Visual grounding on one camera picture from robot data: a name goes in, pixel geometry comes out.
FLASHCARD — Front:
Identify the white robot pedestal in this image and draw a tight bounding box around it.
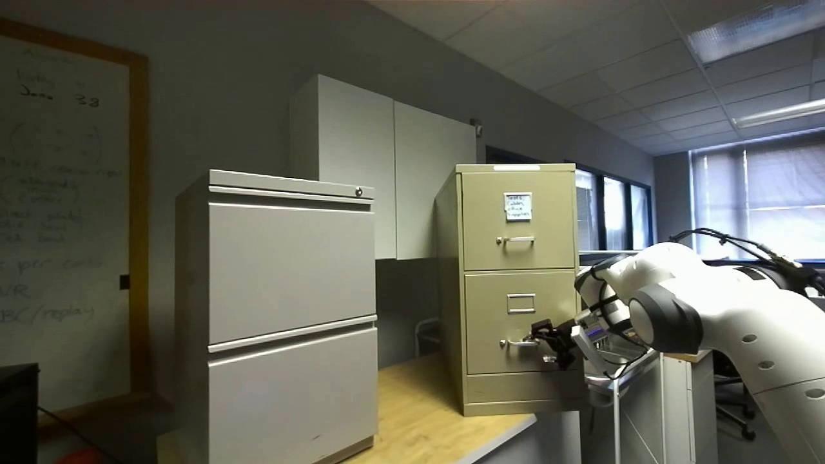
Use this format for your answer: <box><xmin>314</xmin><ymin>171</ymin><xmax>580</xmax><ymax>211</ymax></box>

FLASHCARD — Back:
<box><xmin>592</xmin><ymin>345</ymin><xmax>723</xmax><ymax>464</ymax></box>

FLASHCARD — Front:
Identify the wood framed whiteboard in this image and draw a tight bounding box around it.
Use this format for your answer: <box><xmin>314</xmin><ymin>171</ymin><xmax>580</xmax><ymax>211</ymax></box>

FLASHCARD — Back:
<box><xmin>0</xmin><ymin>16</ymin><xmax>155</xmax><ymax>417</ymax></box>

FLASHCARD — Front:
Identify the metal pedestal rail frame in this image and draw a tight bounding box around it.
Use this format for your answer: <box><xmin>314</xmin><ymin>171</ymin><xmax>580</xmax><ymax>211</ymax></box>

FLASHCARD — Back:
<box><xmin>583</xmin><ymin>344</ymin><xmax>666</xmax><ymax>464</ymax></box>

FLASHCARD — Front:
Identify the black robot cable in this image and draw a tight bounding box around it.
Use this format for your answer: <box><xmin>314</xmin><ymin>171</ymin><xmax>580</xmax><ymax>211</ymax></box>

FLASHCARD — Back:
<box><xmin>669</xmin><ymin>224</ymin><xmax>825</xmax><ymax>297</ymax></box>

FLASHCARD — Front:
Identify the rectangular ceiling light panel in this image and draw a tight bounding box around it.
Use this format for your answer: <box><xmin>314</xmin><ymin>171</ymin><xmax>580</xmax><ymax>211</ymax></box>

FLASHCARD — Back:
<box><xmin>683</xmin><ymin>0</ymin><xmax>825</xmax><ymax>67</ymax></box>

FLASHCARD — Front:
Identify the grey cabinet drawer front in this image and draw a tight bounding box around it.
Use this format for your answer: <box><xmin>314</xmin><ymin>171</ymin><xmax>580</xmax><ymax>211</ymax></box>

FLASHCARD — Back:
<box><xmin>207</xmin><ymin>198</ymin><xmax>380</xmax><ymax>348</ymax></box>
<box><xmin>207</xmin><ymin>326</ymin><xmax>383</xmax><ymax>464</ymax></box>

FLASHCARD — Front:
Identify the white paper label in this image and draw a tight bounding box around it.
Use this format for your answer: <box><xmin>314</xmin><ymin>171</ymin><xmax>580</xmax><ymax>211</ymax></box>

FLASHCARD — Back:
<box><xmin>504</xmin><ymin>189</ymin><xmax>536</xmax><ymax>224</ymax></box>

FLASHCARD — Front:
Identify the white wire frame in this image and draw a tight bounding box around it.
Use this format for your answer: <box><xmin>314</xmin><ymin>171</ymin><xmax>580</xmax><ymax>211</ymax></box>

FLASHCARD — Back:
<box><xmin>414</xmin><ymin>315</ymin><xmax>446</xmax><ymax>358</ymax></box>

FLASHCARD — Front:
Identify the dark interior window row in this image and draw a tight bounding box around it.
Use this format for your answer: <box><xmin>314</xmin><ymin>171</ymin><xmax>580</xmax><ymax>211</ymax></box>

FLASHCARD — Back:
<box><xmin>575</xmin><ymin>166</ymin><xmax>657</xmax><ymax>256</ymax></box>

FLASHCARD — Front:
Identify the long fluorescent ceiling light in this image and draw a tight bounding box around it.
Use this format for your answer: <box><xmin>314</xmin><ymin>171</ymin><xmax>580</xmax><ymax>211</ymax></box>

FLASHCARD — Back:
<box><xmin>731</xmin><ymin>96</ymin><xmax>825</xmax><ymax>132</ymax></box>

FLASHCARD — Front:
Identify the window with blinds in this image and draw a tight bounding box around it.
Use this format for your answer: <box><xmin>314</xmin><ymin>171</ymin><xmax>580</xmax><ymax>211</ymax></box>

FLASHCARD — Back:
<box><xmin>690</xmin><ymin>134</ymin><xmax>825</xmax><ymax>262</ymax></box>

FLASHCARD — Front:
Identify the beige metal filing cabinet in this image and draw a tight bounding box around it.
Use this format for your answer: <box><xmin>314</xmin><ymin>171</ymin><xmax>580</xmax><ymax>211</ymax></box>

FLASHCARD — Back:
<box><xmin>434</xmin><ymin>159</ymin><xmax>595</xmax><ymax>417</ymax></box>

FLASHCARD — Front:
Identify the grey lateral filing cabinet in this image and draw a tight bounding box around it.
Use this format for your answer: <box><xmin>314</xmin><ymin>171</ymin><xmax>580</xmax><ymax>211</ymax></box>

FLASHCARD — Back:
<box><xmin>174</xmin><ymin>166</ymin><xmax>383</xmax><ymax>464</ymax></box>

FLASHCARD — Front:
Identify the metal drawer pull handle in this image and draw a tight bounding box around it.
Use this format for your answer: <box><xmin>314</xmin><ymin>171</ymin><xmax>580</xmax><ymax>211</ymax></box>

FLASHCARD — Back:
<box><xmin>497</xmin><ymin>336</ymin><xmax>553</xmax><ymax>360</ymax></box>
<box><xmin>496</xmin><ymin>232</ymin><xmax>539</xmax><ymax>257</ymax></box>

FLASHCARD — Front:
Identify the beige drawer with paper label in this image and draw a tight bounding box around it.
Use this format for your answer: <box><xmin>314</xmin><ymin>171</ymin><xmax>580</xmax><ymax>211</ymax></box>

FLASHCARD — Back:
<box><xmin>461</xmin><ymin>167</ymin><xmax>580</xmax><ymax>270</ymax></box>

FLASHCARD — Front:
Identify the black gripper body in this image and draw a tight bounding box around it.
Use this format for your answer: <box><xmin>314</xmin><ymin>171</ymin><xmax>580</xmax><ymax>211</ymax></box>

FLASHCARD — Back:
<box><xmin>550</xmin><ymin>313</ymin><xmax>604</xmax><ymax>375</ymax></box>

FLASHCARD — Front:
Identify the red object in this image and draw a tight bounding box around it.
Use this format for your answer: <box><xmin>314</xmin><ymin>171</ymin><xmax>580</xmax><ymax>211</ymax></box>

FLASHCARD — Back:
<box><xmin>58</xmin><ymin>444</ymin><xmax>104</xmax><ymax>464</ymax></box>

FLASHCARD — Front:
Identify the white wall cabinet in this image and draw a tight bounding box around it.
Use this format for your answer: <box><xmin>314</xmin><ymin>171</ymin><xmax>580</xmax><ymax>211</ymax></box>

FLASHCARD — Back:
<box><xmin>287</xmin><ymin>73</ymin><xmax>479</xmax><ymax>262</ymax></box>

